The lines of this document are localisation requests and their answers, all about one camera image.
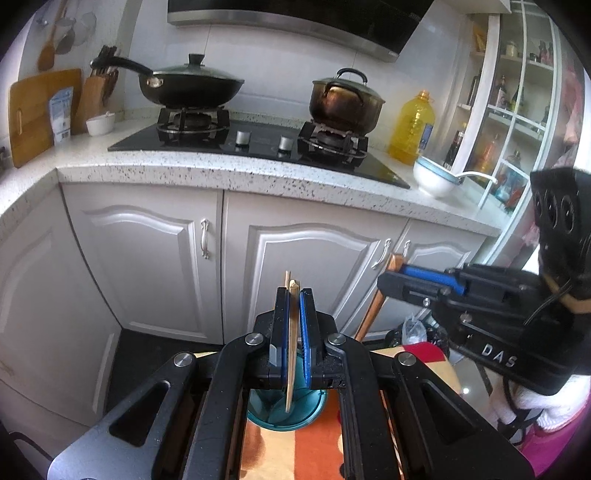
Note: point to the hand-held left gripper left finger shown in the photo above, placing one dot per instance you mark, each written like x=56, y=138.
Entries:
x=286, y=327

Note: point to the small white bowl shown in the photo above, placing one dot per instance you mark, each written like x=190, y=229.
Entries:
x=100, y=124

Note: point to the white display cabinet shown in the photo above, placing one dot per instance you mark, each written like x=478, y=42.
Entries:
x=489, y=92

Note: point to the white and blue bag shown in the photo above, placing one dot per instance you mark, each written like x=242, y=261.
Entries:
x=61, y=115

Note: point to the grey corner cabinet door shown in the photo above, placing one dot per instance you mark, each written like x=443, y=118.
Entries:
x=41, y=300

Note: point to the dark sauce bottle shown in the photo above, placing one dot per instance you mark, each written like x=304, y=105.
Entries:
x=455, y=147

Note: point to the range hood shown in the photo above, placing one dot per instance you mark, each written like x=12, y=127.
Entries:
x=300, y=23

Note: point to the white utensil holder teal rim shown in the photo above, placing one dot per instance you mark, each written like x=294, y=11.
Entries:
x=263, y=406

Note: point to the pink clothing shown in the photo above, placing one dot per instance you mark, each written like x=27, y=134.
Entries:
x=558, y=454

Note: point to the silver stove knob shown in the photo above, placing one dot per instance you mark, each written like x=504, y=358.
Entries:
x=286, y=144
x=242, y=138

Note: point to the yellow oil bottle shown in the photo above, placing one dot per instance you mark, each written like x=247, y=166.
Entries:
x=411, y=129

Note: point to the dark steel pot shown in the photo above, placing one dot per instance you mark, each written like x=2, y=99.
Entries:
x=346, y=110

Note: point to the wooden knife block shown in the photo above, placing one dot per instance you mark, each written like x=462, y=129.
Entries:
x=92, y=101

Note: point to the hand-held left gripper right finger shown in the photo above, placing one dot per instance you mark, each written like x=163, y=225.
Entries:
x=305, y=327

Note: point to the wooden chair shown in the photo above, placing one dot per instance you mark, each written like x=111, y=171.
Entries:
x=374, y=304

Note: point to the glass wok lid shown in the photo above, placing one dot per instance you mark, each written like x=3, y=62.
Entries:
x=198, y=69

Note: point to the rose print mat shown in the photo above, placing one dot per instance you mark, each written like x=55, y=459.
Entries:
x=272, y=457

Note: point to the wooden cutting board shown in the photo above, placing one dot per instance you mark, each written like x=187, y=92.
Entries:
x=32, y=115

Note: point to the white bowl blue rim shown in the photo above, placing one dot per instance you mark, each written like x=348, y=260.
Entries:
x=431, y=177

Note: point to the wooden spatula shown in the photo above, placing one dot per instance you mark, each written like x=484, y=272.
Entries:
x=46, y=55

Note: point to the black glass gas stove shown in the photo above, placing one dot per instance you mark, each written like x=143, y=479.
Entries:
x=258, y=147

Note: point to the wooden chopstick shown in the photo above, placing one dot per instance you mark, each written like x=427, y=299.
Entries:
x=294, y=346
x=287, y=279

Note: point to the clear plastic bag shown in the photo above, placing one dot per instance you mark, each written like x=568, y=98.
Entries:
x=413, y=330

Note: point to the small grey cabinet door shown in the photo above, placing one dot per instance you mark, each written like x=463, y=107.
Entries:
x=443, y=249

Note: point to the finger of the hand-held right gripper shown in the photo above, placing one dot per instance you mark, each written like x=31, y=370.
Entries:
x=429, y=273
x=411, y=290

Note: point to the black wok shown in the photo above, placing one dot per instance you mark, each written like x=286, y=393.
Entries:
x=189, y=90

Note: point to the steel pot lid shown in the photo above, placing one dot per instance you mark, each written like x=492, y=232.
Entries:
x=346, y=83

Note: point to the hanging metal ladles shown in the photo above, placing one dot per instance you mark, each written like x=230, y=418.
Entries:
x=74, y=30

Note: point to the orange bottle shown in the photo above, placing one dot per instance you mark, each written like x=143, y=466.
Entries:
x=488, y=154

